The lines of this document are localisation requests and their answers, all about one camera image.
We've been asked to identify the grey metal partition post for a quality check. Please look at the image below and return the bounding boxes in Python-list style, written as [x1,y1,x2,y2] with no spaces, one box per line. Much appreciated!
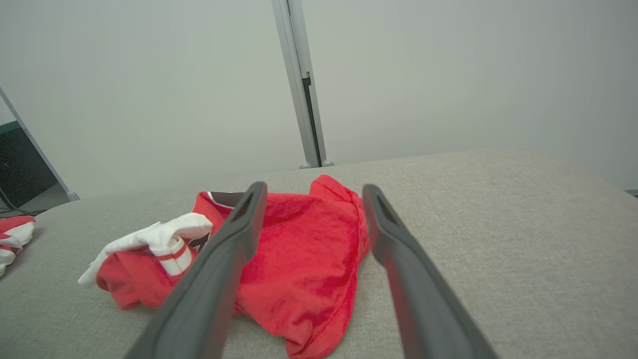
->
[271,0,335,169]

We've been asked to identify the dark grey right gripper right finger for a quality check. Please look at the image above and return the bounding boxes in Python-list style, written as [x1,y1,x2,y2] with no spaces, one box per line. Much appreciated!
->
[362,184,499,359]

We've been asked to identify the red shorts with white stripes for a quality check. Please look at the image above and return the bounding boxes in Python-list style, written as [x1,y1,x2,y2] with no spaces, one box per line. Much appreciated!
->
[0,215,36,278]

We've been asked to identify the dark cabinet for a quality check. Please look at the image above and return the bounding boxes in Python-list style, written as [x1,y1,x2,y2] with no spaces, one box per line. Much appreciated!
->
[0,121,59,211]

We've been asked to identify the red basketball jersey white sleeves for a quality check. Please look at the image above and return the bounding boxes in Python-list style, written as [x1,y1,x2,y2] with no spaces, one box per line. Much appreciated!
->
[78,175,370,359]

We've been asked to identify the thin grey slanted partition post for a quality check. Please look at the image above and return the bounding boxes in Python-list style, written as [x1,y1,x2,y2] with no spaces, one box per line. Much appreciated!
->
[0,86,80,201]

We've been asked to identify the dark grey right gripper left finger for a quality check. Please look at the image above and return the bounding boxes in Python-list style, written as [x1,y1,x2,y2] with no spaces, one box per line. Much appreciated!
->
[125,181,269,359]

